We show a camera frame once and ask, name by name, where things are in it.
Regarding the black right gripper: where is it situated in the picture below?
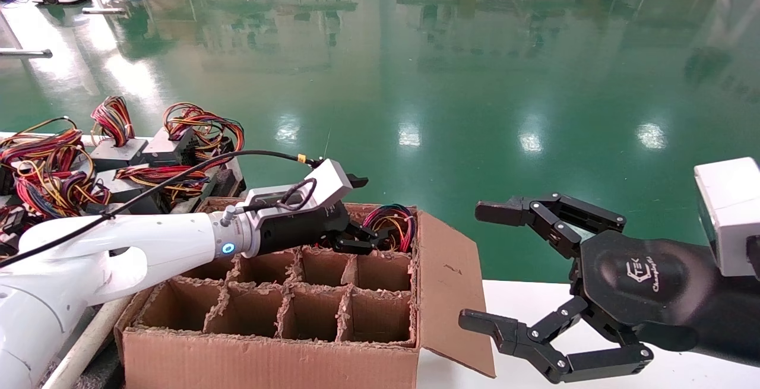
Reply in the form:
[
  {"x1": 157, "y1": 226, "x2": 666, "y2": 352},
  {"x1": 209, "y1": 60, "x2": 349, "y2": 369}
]
[{"x1": 458, "y1": 192, "x2": 724, "y2": 385}]

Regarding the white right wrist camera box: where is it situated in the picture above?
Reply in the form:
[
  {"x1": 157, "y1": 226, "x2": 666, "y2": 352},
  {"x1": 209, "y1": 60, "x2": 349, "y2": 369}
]
[{"x1": 693, "y1": 157, "x2": 760, "y2": 278}]

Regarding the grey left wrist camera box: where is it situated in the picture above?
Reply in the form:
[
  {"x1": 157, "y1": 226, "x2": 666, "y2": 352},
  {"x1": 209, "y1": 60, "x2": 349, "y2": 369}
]
[{"x1": 242, "y1": 159, "x2": 370, "y2": 224}]

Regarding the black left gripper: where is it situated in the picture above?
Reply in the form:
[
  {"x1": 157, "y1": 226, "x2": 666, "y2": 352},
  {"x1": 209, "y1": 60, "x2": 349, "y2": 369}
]
[{"x1": 258, "y1": 201, "x2": 382, "y2": 258}]

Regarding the grey power supply with cables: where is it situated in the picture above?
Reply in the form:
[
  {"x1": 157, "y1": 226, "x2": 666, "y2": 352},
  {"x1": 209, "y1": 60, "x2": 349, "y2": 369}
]
[
  {"x1": 89, "y1": 96, "x2": 149, "y2": 173},
  {"x1": 361, "y1": 203, "x2": 418, "y2": 254},
  {"x1": 98, "y1": 163, "x2": 210, "y2": 216},
  {"x1": 0, "y1": 117, "x2": 85, "y2": 169},
  {"x1": 12, "y1": 160, "x2": 112, "y2": 223},
  {"x1": 142, "y1": 102, "x2": 246, "y2": 171}
]

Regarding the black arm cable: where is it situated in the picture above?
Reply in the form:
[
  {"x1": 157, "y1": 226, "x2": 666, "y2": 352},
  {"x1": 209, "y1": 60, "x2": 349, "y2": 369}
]
[{"x1": 0, "y1": 150, "x2": 325, "y2": 269}]

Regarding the cardboard box with dividers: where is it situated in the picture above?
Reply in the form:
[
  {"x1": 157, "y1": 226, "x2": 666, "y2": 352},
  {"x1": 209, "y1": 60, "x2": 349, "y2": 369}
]
[{"x1": 114, "y1": 192, "x2": 497, "y2": 389}]

